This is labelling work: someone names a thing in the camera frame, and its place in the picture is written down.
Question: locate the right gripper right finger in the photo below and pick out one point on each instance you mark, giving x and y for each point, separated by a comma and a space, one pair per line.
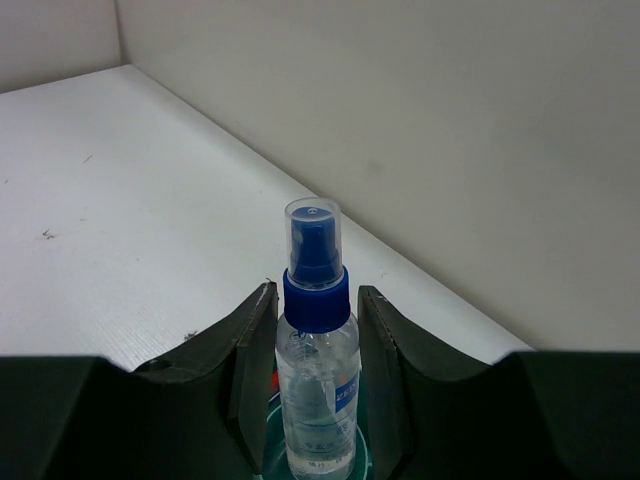
434, 412

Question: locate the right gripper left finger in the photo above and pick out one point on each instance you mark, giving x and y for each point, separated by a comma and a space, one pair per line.
197, 411

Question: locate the clear spray bottle blue cap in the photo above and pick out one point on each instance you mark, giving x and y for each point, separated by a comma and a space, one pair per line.
317, 347

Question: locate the teal round organizer container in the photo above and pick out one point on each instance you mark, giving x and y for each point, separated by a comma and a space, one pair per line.
272, 440

